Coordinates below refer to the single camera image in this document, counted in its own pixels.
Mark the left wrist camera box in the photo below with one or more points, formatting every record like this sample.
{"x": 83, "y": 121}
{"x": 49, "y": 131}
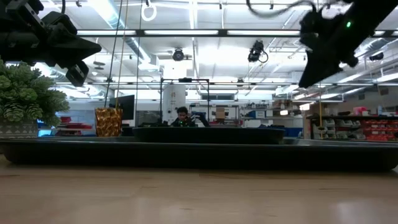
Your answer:
{"x": 77, "y": 74}

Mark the black overhead frame rail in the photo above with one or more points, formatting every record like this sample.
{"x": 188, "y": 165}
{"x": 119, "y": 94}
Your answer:
{"x": 186, "y": 32}

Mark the shelf rack with red bins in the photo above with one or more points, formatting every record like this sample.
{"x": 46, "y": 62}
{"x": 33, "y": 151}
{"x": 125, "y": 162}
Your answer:
{"x": 373, "y": 127}

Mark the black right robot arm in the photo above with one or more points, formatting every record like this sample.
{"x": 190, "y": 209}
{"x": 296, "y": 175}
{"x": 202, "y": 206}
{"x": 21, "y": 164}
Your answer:
{"x": 382, "y": 9}

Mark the black computer monitor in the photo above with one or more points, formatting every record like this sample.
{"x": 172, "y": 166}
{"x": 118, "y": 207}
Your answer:
{"x": 124, "y": 107}

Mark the amber faceted cup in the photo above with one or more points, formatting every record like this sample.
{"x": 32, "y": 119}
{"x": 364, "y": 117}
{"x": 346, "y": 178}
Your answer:
{"x": 109, "y": 123}

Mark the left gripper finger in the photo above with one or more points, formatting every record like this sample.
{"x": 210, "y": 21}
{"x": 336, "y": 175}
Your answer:
{"x": 77, "y": 45}
{"x": 74, "y": 57}

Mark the black overhead camera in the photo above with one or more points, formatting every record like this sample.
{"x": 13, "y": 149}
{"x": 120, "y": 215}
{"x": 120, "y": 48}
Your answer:
{"x": 256, "y": 51}

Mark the red tray stack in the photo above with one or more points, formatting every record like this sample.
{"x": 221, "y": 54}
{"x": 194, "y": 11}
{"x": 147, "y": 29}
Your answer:
{"x": 74, "y": 125}

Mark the black round plate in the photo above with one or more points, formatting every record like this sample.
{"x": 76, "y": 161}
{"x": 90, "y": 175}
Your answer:
{"x": 208, "y": 135}

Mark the person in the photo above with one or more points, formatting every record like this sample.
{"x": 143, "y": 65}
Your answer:
{"x": 183, "y": 119}

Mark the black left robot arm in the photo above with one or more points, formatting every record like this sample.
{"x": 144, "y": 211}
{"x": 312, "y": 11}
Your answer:
{"x": 4, "y": 43}

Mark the pink box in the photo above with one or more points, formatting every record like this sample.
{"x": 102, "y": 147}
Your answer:
{"x": 359, "y": 111}

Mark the black tubular stand frame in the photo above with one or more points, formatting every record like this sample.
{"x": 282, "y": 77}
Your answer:
{"x": 161, "y": 102}

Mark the green artificial pine plant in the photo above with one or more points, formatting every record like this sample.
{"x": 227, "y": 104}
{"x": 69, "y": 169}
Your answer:
{"x": 25, "y": 93}

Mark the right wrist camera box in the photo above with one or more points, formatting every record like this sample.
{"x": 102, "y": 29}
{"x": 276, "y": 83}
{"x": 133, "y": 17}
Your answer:
{"x": 312, "y": 31}

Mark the white round column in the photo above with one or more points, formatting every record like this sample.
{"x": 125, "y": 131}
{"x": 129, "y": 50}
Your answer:
{"x": 174, "y": 102}

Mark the large black serving tray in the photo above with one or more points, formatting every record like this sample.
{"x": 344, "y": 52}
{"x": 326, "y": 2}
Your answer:
{"x": 199, "y": 157}

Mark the grey horizontal pipe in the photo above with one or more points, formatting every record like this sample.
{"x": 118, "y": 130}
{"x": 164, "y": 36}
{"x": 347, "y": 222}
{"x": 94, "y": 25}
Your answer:
{"x": 233, "y": 83}

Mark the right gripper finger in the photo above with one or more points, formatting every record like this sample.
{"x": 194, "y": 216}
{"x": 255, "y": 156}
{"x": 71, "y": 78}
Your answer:
{"x": 331, "y": 62}
{"x": 312, "y": 67}

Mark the blue lit screen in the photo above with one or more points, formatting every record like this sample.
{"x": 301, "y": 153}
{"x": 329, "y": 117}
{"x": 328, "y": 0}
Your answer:
{"x": 45, "y": 132}

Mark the grey patterned plant pot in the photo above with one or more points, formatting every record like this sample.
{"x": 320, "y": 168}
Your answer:
{"x": 18, "y": 130}

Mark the small cardboard box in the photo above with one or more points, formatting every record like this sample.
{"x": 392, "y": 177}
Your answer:
{"x": 220, "y": 113}

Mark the round black ceiling fixture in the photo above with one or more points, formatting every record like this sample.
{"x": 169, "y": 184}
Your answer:
{"x": 178, "y": 55}

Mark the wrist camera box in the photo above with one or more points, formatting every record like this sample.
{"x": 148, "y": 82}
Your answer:
{"x": 77, "y": 74}
{"x": 312, "y": 31}

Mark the blue storage bin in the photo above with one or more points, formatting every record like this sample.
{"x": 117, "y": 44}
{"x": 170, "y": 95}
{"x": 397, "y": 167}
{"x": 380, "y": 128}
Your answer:
{"x": 293, "y": 132}

